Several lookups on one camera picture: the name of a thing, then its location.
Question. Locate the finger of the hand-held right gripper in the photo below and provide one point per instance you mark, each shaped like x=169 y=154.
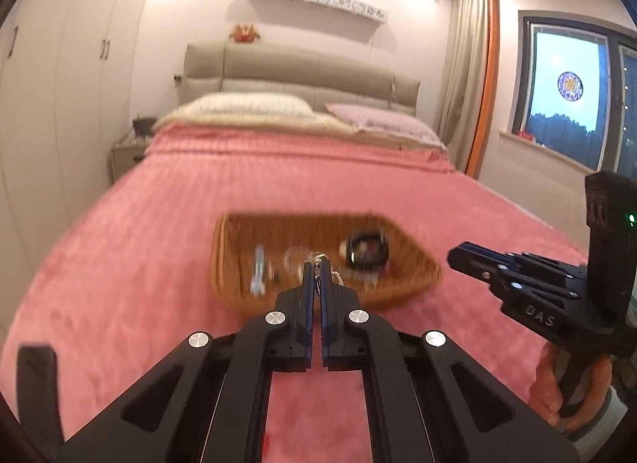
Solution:
x=527 y=261
x=477 y=269

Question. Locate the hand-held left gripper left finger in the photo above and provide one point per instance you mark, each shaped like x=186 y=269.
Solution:
x=308 y=289

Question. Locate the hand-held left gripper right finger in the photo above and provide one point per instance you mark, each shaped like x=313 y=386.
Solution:
x=326 y=294

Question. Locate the metal keyring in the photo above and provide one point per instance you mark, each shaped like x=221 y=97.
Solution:
x=337 y=276

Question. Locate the light blue hair clip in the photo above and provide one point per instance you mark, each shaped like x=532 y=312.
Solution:
x=258 y=274

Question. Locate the black wristwatch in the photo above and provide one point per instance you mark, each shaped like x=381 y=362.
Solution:
x=356 y=244

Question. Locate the brown wicker basket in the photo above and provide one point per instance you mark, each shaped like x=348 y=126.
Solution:
x=239 y=236

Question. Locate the person's right forearm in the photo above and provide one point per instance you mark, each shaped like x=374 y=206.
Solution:
x=614 y=411

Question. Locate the person's right hand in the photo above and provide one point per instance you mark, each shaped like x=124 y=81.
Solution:
x=550 y=383

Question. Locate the small red windowsill item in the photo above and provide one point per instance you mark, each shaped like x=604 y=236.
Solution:
x=525 y=135

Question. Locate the pink blanket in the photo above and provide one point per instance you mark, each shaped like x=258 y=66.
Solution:
x=149 y=244

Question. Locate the beige folded quilt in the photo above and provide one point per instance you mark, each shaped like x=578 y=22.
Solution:
x=323 y=120

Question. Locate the lilac pillow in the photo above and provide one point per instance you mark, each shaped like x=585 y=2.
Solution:
x=378 y=119

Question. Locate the round blue window sticker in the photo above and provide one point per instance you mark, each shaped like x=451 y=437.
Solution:
x=571 y=86

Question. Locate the white dotted pillow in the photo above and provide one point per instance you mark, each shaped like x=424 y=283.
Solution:
x=249 y=104

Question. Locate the beige and orange curtain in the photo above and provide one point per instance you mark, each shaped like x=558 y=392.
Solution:
x=465 y=70

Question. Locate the dark framed window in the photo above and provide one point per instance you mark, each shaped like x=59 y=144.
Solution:
x=552 y=52

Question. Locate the grey padded headboard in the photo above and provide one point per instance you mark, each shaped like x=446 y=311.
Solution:
x=298 y=70

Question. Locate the grey nightstand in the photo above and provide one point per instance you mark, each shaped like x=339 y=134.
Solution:
x=124 y=160

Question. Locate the dark nightstand container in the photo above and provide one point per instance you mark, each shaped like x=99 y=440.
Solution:
x=143 y=127

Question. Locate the white wardrobe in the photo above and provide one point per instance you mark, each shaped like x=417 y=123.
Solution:
x=74 y=70

